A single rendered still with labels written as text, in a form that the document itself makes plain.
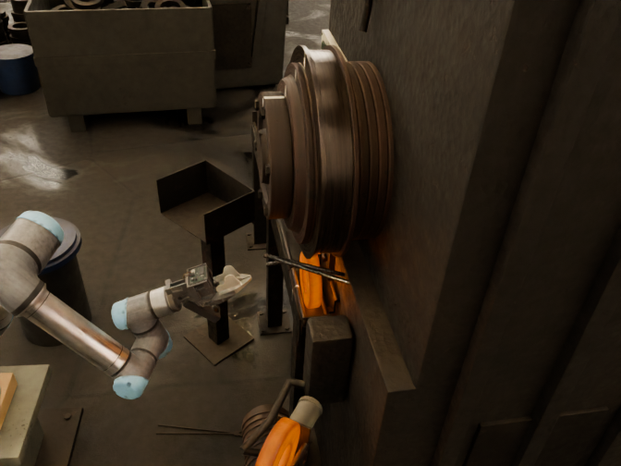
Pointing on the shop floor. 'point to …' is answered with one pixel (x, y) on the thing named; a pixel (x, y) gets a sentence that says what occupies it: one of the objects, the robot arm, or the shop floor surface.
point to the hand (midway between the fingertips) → (247, 280)
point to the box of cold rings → (123, 56)
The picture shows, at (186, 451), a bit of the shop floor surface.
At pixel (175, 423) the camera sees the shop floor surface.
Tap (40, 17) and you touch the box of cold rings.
